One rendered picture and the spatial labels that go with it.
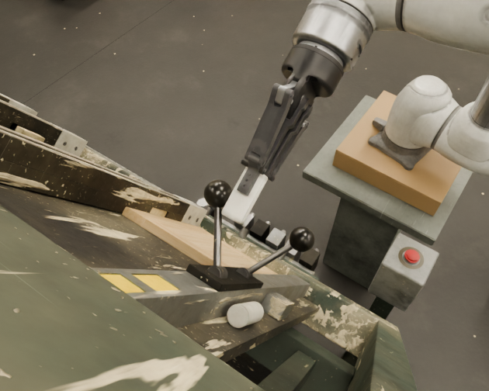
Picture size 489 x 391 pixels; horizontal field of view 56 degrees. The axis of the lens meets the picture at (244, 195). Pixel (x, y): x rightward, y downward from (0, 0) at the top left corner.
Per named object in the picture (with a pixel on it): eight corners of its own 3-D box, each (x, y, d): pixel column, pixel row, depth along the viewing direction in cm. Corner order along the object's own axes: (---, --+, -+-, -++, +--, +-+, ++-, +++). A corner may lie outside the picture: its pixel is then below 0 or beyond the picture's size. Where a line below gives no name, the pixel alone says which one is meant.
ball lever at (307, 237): (247, 288, 71) (320, 244, 69) (240, 289, 68) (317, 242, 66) (235, 268, 73) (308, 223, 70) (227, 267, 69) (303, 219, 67)
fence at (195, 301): (303, 297, 123) (310, 284, 123) (88, 349, 33) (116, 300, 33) (287, 287, 125) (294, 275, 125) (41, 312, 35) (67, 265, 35)
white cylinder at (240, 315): (241, 332, 59) (257, 326, 66) (252, 312, 59) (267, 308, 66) (222, 320, 60) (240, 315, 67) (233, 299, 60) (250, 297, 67)
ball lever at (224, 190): (235, 282, 60) (236, 181, 62) (226, 283, 56) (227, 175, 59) (208, 282, 61) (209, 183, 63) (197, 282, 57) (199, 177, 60)
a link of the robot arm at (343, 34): (373, 47, 62) (352, 86, 62) (314, 25, 66) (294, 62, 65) (372, 11, 54) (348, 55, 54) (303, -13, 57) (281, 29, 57)
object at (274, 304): (286, 317, 84) (294, 302, 84) (278, 320, 77) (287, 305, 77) (268, 306, 85) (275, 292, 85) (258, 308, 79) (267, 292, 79)
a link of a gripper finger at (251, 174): (267, 161, 58) (261, 155, 56) (248, 196, 58) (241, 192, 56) (257, 156, 59) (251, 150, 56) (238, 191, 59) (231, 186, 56)
